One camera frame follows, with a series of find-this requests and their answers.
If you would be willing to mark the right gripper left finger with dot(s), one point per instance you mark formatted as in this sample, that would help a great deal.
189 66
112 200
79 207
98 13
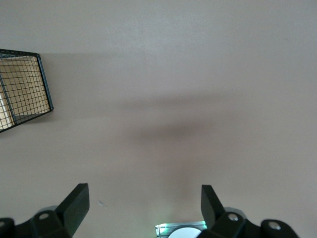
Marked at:
62 223

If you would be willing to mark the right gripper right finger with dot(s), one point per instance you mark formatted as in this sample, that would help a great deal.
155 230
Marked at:
223 225

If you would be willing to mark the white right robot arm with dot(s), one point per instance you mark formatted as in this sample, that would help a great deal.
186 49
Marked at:
184 234

